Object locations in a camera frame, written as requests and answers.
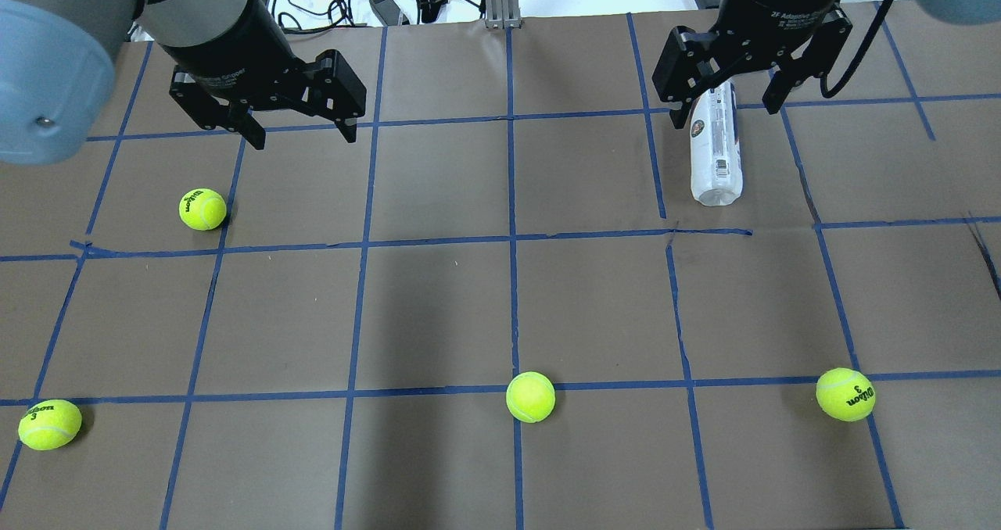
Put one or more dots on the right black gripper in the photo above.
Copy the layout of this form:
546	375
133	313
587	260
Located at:
782	0

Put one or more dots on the tennis ball lower left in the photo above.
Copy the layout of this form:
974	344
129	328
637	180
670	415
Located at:
50	424

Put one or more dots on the tennis ball right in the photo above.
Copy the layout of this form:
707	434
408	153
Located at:
845	394

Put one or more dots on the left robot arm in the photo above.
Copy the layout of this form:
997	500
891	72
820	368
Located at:
58	63

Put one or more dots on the clear tennis ball can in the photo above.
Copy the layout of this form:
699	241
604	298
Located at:
716	175

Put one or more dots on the tennis ball upper left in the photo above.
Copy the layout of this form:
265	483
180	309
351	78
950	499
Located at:
202	209

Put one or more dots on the black power adapter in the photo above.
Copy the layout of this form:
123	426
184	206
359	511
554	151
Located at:
388	13

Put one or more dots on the tennis ball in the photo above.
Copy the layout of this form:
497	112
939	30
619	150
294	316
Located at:
202	209
530	397
50	424
845	394

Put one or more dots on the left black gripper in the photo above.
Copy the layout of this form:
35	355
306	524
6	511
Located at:
221	45

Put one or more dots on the tennis ball centre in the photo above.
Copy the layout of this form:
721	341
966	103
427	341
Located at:
530	397

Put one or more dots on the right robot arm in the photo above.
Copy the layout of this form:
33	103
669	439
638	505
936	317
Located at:
957	12

